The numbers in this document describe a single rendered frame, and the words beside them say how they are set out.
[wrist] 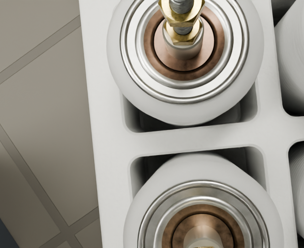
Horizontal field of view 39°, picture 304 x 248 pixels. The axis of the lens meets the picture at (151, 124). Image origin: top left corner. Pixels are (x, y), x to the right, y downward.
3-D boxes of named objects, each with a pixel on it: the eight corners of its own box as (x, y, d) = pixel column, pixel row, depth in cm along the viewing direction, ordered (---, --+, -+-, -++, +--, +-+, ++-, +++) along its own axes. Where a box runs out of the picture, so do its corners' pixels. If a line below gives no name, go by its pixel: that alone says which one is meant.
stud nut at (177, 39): (164, 45, 23) (163, 42, 22) (164, 13, 23) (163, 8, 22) (202, 45, 22) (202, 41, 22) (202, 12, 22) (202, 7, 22)
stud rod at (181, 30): (174, 45, 24) (167, 4, 17) (174, 27, 24) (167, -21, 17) (192, 44, 24) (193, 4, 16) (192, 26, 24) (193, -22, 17)
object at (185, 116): (138, 127, 44) (102, 122, 26) (138, 33, 44) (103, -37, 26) (234, 127, 43) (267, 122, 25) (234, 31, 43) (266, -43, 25)
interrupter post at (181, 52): (163, 62, 26) (159, 52, 23) (163, 22, 26) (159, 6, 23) (204, 62, 26) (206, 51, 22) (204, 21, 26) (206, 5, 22)
